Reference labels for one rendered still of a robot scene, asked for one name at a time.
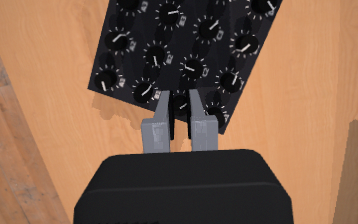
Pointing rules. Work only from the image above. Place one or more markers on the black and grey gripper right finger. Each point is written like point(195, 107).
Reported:
point(202, 129)

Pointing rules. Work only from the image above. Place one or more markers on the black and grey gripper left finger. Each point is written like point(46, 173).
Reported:
point(157, 131)

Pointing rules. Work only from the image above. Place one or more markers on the black knob box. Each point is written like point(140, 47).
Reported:
point(186, 37)

